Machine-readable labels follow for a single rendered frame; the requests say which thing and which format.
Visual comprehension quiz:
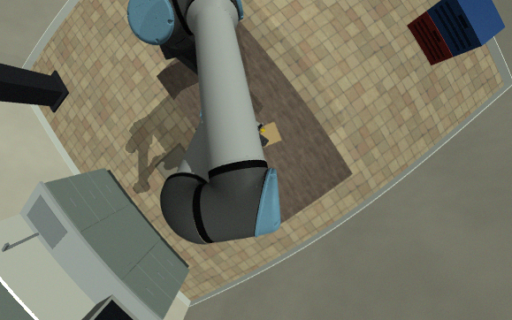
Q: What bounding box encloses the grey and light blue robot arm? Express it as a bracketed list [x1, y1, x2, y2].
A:
[127, 0, 280, 245]

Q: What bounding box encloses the tan mat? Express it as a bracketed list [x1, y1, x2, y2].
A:
[259, 122, 282, 147]

